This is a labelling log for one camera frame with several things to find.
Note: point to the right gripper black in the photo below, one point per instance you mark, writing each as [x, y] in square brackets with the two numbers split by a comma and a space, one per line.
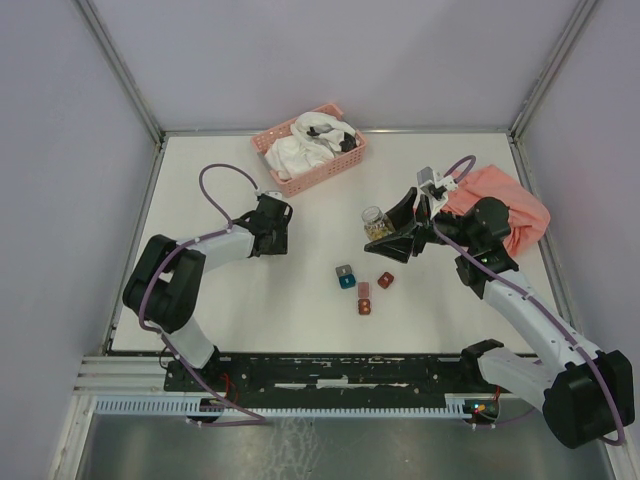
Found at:
[399, 246]

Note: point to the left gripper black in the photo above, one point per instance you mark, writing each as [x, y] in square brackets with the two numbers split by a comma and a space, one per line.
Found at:
[281, 245]

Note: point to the glass pill bottle yellow pills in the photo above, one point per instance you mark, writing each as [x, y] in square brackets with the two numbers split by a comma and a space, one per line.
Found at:
[377, 225]

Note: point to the grey pill box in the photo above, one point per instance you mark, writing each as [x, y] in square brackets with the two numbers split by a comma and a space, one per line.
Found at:
[343, 270]

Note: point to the teal pill box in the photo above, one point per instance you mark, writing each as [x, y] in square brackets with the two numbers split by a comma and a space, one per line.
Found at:
[347, 281]

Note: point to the red pill box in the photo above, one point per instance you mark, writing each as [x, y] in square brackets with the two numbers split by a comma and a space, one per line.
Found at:
[386, 280]
[364, 300]

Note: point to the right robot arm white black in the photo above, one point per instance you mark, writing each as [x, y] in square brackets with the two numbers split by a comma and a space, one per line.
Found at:
[583, 392]

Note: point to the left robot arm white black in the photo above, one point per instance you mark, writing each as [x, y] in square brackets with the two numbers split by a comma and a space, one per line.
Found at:
[164, 286]

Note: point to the white cloth in basket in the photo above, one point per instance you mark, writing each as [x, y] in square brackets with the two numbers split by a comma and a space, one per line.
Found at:
[314, 139]

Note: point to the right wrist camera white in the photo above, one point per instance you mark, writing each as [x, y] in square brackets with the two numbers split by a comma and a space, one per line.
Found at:
[436, 188]

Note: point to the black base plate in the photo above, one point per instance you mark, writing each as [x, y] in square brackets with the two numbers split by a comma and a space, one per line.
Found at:
[342, 381]

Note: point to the white cable duct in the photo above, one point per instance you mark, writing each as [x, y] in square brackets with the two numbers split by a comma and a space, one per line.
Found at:
[195, 407]

